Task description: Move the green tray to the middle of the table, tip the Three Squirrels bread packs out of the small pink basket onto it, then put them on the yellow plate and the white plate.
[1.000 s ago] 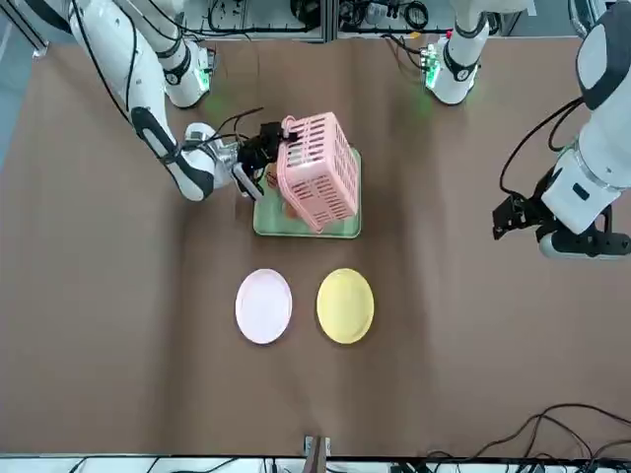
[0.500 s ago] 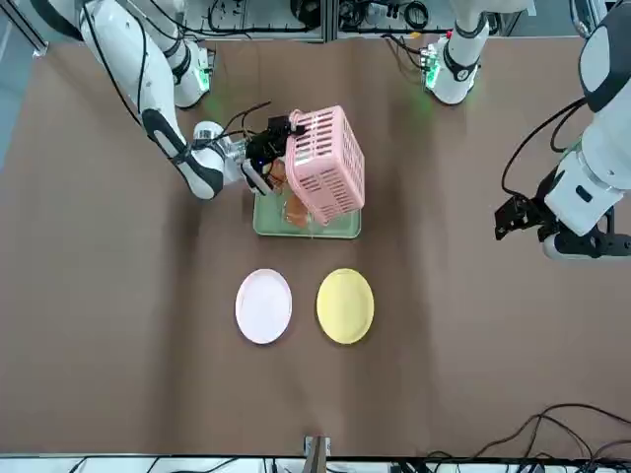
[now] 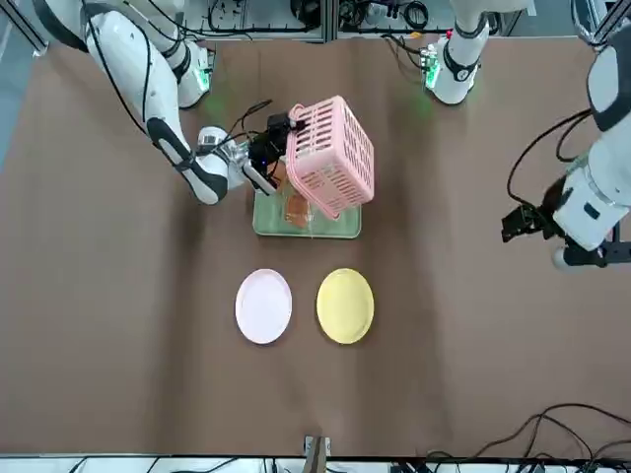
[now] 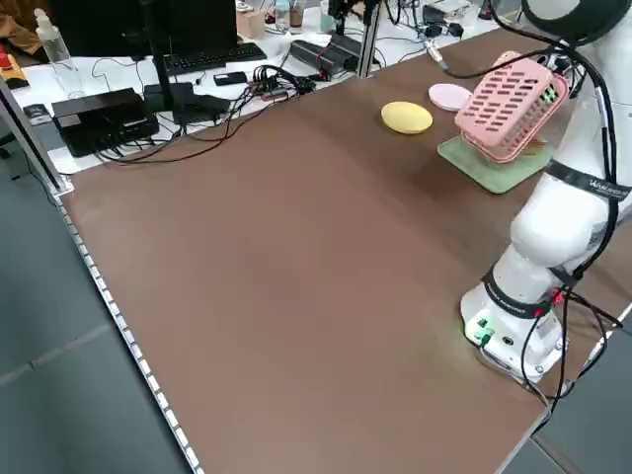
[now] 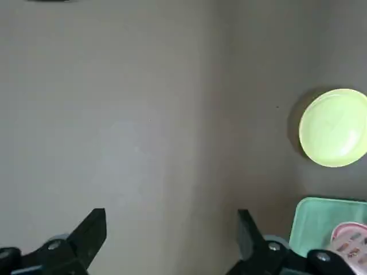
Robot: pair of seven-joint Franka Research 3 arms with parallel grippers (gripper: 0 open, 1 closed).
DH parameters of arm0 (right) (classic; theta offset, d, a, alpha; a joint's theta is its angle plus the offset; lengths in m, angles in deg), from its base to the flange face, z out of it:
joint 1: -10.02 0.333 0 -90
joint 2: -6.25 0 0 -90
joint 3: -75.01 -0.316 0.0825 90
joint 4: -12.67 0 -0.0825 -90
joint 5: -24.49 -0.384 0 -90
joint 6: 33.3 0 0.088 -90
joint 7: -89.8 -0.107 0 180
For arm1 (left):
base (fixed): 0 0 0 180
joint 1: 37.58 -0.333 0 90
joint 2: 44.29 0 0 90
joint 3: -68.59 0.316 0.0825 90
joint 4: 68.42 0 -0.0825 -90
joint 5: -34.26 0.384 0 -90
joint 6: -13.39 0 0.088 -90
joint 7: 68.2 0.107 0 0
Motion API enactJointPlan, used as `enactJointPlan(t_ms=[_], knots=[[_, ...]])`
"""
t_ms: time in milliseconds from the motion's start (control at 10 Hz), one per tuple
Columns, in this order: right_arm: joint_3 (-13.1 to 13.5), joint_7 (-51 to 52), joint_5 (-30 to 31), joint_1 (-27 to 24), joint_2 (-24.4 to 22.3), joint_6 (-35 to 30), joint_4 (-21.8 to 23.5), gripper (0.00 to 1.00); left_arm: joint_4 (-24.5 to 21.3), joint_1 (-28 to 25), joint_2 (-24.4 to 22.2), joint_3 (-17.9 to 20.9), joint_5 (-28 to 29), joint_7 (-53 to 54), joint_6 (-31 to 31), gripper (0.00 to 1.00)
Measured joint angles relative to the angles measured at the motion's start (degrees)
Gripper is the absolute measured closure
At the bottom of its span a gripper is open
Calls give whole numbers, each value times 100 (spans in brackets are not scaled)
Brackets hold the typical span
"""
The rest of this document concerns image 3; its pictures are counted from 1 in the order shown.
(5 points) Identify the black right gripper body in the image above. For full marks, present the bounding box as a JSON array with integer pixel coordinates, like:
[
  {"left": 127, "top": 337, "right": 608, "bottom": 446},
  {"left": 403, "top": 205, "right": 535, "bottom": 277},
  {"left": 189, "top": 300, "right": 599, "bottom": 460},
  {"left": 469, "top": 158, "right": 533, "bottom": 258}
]
[{"left": 245, "top": 127, "right": 291, "bottom": 179}]

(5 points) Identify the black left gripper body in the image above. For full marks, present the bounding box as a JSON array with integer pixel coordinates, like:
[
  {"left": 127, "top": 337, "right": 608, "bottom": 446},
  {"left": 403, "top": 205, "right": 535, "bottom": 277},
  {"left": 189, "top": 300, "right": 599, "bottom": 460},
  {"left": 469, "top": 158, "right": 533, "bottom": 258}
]
[{"left": 536, "top": 176, "right": 569, "bottom": 237}]

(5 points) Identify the small pink plastic basket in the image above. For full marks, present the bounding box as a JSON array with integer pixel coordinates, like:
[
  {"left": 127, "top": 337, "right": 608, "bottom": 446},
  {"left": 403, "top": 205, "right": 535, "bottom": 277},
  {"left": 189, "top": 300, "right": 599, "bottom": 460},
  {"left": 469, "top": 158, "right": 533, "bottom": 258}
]
[{"left": 284, "top": 95, "right": 377, "bottom": 222}]

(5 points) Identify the green plastic tray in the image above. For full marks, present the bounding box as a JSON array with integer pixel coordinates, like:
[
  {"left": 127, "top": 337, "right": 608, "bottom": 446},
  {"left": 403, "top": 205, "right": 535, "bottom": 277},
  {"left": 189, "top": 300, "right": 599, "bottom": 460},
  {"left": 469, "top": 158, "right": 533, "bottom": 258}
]
[{"left": 251, "top": 188, "right": 364, "bottom": 240}]

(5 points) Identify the white round plate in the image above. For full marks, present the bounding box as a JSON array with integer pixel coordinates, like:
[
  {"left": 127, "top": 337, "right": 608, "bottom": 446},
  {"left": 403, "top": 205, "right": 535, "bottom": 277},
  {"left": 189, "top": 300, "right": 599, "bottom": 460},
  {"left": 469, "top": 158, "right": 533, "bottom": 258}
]
[{"left": 234, "top": 268, "right": 294, "bottom": 345}]

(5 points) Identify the yellow round plate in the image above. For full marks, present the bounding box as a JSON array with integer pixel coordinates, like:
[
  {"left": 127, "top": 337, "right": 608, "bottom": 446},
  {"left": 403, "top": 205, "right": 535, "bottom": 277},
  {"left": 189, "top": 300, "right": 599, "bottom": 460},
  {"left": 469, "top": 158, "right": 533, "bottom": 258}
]
[{"left": 315, "top": 267, "right": 376, "bottom": 345}]

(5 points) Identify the green circuit board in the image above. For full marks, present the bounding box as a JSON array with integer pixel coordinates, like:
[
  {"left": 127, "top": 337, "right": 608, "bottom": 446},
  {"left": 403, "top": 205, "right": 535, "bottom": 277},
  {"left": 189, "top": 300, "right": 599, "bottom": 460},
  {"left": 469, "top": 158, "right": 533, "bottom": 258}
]
[{"left": 420, "top": 44, "right": 441, "bottom": 83}]

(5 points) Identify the slanted aluminium profile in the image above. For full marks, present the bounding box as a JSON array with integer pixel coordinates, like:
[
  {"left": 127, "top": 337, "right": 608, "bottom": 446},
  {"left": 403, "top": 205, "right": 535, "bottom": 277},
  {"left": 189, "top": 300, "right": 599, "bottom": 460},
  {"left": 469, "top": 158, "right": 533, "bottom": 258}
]
[
  {"left": 0, "top": 0, "right": 50, "bottom": 56},
  {"left": 589, "top": 0, "right": 631, "bottom": 48}
]

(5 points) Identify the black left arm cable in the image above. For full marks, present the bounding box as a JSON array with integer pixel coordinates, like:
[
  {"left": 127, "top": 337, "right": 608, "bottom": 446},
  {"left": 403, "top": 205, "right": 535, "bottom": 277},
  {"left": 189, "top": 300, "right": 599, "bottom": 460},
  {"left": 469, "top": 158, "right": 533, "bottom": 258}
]
[{"left": 506, "top": 108, "right": 600, "bottom": 203}]

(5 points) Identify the grey aluminium frame upright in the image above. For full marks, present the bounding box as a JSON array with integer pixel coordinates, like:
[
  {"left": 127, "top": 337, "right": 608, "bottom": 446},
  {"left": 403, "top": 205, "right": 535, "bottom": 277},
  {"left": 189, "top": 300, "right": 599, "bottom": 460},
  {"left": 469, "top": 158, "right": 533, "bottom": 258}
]
[{"left": 322, "top": 0, "right": 339, "bottom": 44}]

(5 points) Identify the black coiled cable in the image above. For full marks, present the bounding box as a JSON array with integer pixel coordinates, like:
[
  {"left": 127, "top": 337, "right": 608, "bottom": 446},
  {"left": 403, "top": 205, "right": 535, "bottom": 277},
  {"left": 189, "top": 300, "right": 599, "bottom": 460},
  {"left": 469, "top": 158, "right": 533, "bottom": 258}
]
[{"left": 402, "top": 1, "right": 429, "bottom": 30}]

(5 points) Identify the black floor cable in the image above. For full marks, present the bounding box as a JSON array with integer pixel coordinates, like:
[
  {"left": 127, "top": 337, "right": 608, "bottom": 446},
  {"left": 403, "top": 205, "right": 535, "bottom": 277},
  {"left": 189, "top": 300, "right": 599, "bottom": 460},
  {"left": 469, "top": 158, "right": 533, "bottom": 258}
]
[{"left": 424, "top": 403, "right": 631, "bottom": 464}]

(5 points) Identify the aluminium camera post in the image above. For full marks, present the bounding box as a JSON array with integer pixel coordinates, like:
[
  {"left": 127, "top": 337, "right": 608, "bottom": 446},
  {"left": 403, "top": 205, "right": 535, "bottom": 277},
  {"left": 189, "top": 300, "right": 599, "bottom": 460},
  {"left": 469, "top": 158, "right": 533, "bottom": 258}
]
[{"left": 304, "top": 434, "right": 331, "bottom": 473}]

